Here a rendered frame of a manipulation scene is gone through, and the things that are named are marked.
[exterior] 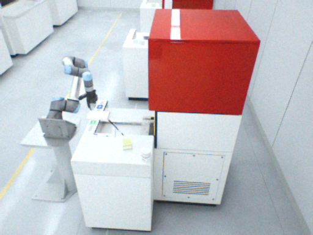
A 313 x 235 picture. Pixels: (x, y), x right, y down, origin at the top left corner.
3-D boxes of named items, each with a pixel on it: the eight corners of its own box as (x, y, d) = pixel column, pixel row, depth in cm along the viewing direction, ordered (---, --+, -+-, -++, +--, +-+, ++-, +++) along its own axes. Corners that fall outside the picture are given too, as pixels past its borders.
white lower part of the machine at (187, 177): (210, 155, 343) (220, 103, 295) (219, 209, 276) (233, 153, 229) (157, 152, 347) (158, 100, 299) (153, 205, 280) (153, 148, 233)
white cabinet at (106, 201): (156, 163, 331) (158, 110, 283) (150, 236, 252) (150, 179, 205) (107, 160, 334) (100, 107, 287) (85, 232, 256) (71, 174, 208)
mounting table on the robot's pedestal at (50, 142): (23, 154, 245) (19, 144, 237) (46, 125, 281) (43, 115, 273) (70, 158, 240) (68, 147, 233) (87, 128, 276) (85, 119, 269)
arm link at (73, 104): (61, 111, 257) (72, 57, 257) (76, 113, 264) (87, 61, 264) (63, 112, 246) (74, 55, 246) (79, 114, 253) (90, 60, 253)
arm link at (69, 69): (60, 51, 250) (66, 63, 209) (73, 55, 255) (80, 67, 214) (58, 63, 253) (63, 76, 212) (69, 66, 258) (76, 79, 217)
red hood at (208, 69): (225, 70, 271) (238, 9, 237) (241, 115, 206) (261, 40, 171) (154, 68, 275) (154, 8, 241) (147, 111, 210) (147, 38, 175)
